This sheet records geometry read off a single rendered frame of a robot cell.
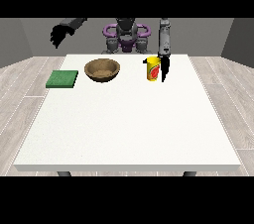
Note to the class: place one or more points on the grey robot trunk purple rings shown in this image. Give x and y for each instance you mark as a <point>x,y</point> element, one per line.
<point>126,38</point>

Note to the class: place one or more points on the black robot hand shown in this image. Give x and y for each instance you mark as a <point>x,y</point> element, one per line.
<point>58,35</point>
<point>164,66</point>

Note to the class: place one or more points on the yellow cup with melon print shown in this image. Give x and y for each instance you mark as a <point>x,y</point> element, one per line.
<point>153,69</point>

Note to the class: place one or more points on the green square pad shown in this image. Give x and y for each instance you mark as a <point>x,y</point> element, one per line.
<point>62,79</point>

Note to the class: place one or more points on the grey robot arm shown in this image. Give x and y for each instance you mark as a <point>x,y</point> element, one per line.
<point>74,22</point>
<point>164,38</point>

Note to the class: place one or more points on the brown wooden bowl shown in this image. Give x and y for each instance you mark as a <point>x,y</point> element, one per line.
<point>101,69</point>

